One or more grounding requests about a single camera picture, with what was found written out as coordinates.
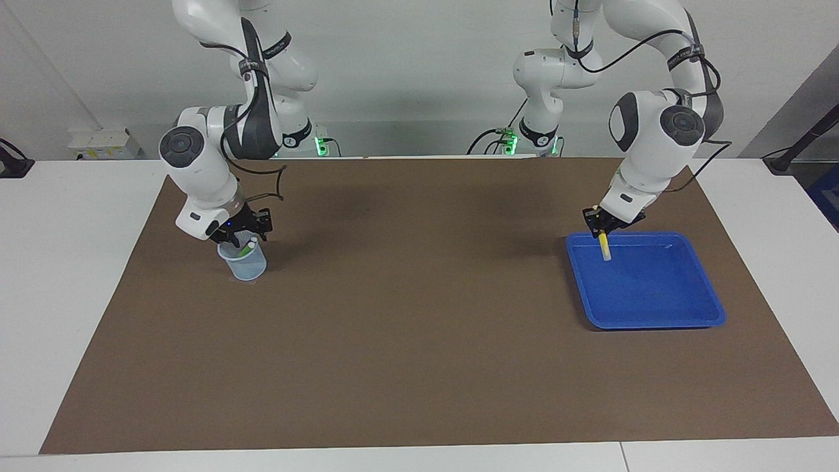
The yellow highlighter pen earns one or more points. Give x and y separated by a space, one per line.
604 249

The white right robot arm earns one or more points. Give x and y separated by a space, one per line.
196 164

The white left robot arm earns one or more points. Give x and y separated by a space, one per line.
655 151

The brown table mat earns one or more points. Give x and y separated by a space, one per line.
419 341

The translucent plastic pen cup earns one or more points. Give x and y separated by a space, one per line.
246 267

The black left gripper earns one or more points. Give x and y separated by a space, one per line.
606 221

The black stand foot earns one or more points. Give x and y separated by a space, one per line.
13 167

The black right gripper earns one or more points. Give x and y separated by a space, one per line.
239 223

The blue object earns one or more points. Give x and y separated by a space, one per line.
827 203

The blue plastic tray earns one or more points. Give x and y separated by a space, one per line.
649 288

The white box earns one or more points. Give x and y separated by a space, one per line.
105 144

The green highlighter pen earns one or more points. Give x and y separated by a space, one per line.
246 250

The black stand pole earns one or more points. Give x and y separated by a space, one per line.
803 141

